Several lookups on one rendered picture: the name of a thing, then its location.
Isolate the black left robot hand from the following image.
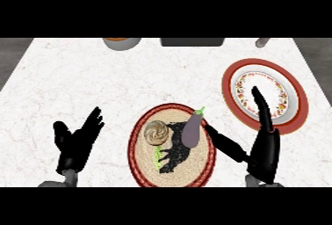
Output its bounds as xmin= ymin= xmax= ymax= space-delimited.
xmin=52 ymin=105 xmax=107 ymax=177

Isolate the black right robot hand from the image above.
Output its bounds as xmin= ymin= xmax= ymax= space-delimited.
xmin=202 ymin=85 xmax=282 ymax=185

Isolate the white plate with red rim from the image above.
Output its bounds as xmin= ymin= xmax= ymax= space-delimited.
xmin=220 ymin=57 xmax=310 ymax=136

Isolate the round woven red-rimmed placemat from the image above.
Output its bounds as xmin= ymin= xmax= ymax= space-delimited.
xmin=126 ymin=102 xmax=217 ymax=188

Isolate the purple eggplant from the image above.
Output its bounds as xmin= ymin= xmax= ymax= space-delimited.
xmin=180 ymin=106 xmax=207 ymax=149

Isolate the grey pot with orange contents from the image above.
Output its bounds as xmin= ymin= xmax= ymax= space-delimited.
xmin=102 ymin=38 xmax=143 ymax=52

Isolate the small grey cylinder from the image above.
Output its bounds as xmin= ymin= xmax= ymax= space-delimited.
xmin=254 ymin=38 xmax=272 ymax=49

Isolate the dark grey rectangular appliance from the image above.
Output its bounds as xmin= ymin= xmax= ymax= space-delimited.
xmin=160 ymin=38 xmax=226 ymax=47

